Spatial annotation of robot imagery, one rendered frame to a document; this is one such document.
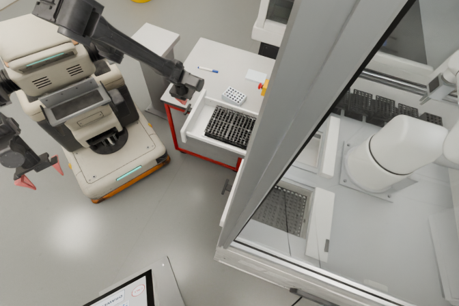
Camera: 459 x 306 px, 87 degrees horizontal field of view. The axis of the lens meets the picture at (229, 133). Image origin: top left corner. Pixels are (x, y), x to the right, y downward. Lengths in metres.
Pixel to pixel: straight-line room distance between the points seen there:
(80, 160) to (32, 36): 1.12
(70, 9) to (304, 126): 0.63
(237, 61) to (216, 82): 0.25
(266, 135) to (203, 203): 1.80
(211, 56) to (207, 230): 1.26
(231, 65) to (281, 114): 1.53
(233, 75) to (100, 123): 0.84
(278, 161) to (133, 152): 1.72
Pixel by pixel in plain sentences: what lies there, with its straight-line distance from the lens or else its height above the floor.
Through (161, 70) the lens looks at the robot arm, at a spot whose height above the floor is 1.29.
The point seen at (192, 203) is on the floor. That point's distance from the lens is 1.99.
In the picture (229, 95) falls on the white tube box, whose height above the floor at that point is 0.80.
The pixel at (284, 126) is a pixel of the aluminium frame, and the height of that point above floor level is 1.77.
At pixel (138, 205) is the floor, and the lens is 2.05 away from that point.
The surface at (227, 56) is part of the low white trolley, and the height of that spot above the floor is 0.76.
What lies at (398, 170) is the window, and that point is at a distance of 0.24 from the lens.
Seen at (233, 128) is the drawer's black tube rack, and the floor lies 0.90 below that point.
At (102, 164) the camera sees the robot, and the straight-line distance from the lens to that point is 1.93.
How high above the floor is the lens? 1.92
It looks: 59 degrees down
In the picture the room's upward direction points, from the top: 9 degrees clockwise
